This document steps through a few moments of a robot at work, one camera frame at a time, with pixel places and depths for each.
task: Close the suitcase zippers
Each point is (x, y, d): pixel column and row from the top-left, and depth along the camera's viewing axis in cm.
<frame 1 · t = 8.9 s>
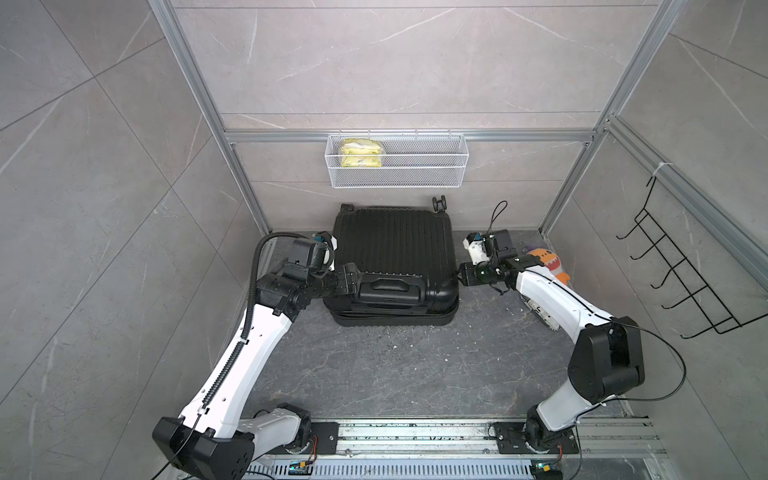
left hand: (351, 273, 73), fingers open
right hand: (464, 273, 89), fingers open
black ribbed hard-shell suitcase: (406, 257, 106), point 7 cm above the table

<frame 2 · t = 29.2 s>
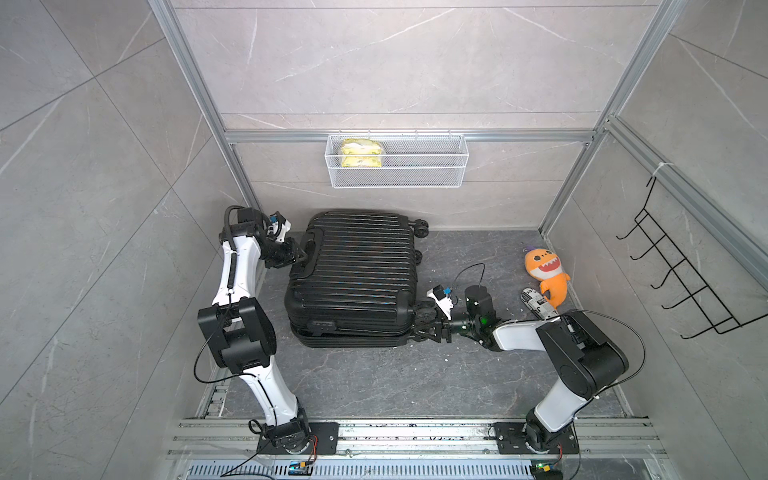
left hand: (301, 252, 88), fingers open
right hand: (419, 327, 84), fingers open
black ribbed hard-shell suitcase: (358, 287, 79), point 22 cm above the table

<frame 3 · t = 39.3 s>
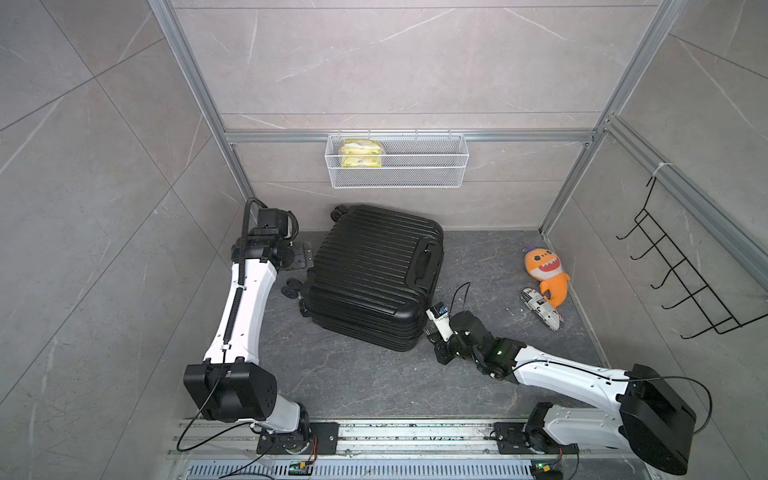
left hand: (293, 253, 79), fingers open
right hand: (431, 336, 83), fingers closed
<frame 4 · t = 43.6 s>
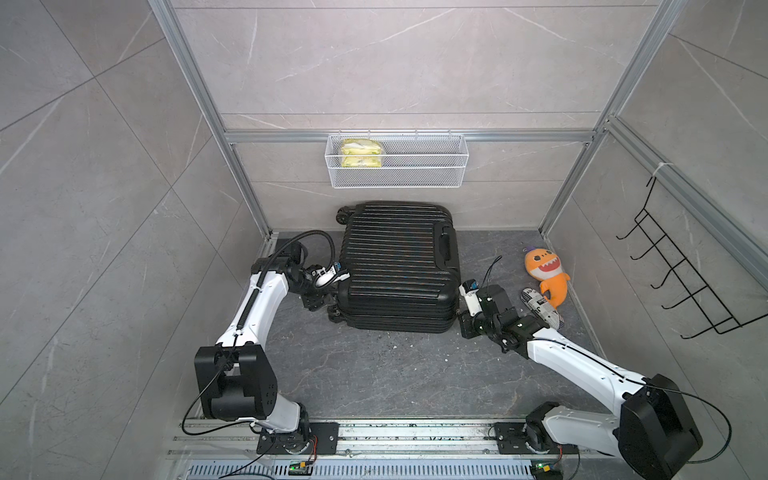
left hand: (327, 284, 85), fingers open
right hand: (461, 316, 86), fingers closed
black ribbed hard-shell suitcase: (403, 258, 87), point 21 cm above the table

